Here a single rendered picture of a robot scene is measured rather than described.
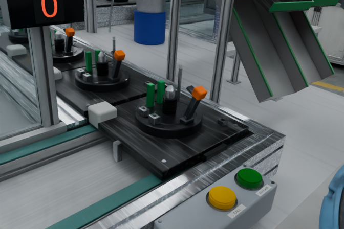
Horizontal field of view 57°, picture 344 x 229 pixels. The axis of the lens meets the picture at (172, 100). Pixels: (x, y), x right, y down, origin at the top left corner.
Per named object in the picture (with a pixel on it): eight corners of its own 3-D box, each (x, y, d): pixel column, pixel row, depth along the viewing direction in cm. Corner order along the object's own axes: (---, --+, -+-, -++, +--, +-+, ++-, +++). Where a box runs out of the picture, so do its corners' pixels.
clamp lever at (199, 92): (193, 119, 62) (208, 91, 57) (186, 122, 61) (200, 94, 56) (182, 107, 63) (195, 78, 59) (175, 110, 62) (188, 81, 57)
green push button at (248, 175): (264, 185, 52) (267, 176, 51) (251, 197, 50) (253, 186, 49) (244, 173, 55) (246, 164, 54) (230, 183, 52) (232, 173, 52)
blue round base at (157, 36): (171, 42, 160) (173, 12, 154) (146, 47, 150) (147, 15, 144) (151, 35, 170) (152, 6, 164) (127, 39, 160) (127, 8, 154)
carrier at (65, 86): (167, 93, 83) (170, 46, 78) (84, 119, 68) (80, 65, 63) (115, 66, 99) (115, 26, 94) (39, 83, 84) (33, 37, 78)
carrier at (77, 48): (115, 66, 99) (114, 26, 94) (38, 83, 84) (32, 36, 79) (78, 46, 115) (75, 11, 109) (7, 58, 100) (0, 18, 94)
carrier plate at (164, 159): (248, 134, 67) (249, 126, 66) (162, 181, 52) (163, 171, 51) (171, 94, 82) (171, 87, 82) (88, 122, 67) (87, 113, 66)
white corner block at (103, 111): (117, 124, 67) (117, 108, 66) (99, 131, 64) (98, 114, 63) (106, 116, 70) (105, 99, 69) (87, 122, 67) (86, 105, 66)
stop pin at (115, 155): (122, 160, 60) (122, 142, 59) (117, 162, 60) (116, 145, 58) (118, 157, 61) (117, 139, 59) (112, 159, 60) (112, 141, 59)
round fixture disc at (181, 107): (215, 123, 66) (216, 115, 65) (165, 147, 57) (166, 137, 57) (170, 99, 75) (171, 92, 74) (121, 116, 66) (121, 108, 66)
